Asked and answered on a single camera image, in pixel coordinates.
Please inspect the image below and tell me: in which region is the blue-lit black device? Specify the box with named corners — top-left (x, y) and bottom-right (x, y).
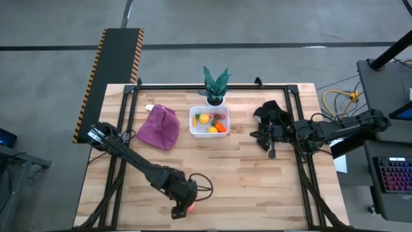
top-left (0, 128), bottom-right (19, 148)

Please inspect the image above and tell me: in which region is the purple cloth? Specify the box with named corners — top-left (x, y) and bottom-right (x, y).
top-left (135, 103), bottom-right (180, 151)

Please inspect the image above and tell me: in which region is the black mat with hazard stripes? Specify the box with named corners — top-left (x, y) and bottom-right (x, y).
top-left (72, 28), bottom-right (145, 144)

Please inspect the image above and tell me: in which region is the backlit computer keyboard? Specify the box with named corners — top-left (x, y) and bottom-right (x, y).
top-left (373, 157), bottom-right (412, 194)

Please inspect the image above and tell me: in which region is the black round pole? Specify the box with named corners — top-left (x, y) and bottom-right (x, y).
top-left (369, 29), bottom-right (412, 71)

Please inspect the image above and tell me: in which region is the blue-screen tablet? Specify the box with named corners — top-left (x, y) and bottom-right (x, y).
top-left (388, 102), bottom-right (412, 122)

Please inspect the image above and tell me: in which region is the green artificial plant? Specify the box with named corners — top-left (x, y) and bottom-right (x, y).
top-left (196, 65), bottom-right (232, 101)

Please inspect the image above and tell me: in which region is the white paper sheet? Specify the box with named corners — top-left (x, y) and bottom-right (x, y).
top-left (333, 151), bottom-right (349, 174)

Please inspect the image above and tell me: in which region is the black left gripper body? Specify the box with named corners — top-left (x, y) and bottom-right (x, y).
top-left (165, 175), bottom-right (198, 221)

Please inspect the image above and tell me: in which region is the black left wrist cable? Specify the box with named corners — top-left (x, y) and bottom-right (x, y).
top-left (188, 173), bottom-right (214, 202)

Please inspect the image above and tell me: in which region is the grey equipment cart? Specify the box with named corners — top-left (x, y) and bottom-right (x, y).
top-left (356, 59), bottom-right (412, 144)

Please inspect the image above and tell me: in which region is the black cloth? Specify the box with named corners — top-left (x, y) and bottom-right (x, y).
top-left (253, 99), bottom-right (292, 130)

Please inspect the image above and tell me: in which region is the white perforated plastic basket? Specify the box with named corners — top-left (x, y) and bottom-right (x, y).
top-left (189, 105), bottom-right (231, 139)

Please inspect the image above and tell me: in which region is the black metal stand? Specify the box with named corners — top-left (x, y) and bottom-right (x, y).
top-left (0, 144), bottom-right (52, 232)

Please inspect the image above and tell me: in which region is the black aluminium table frame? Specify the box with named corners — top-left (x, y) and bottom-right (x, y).
top-left (73, 82), bottom-right (353, 232)

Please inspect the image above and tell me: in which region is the yellow floor cable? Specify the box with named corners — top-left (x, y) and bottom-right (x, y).
top-left (322, 89), bottom-right (361, 119)

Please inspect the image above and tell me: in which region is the orange carrot toy green top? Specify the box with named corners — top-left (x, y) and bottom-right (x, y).
top-left (211, 121), bottom-right (228, 133)

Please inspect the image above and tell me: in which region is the black diagonal bar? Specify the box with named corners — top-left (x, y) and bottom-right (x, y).
top-left (330, 137), bottom-right (366, 159)

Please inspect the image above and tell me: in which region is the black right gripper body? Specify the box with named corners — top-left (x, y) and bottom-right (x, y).
top-left (267, 110), bottom-right (291, 160)

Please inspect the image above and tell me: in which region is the grey computer desk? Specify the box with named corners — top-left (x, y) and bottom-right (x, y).
top-left (363, 140), bottom-right (412, 224)

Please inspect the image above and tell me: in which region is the white plant pot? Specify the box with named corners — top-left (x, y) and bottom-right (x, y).
top-left (205, 96), bottom-right (225, 108)

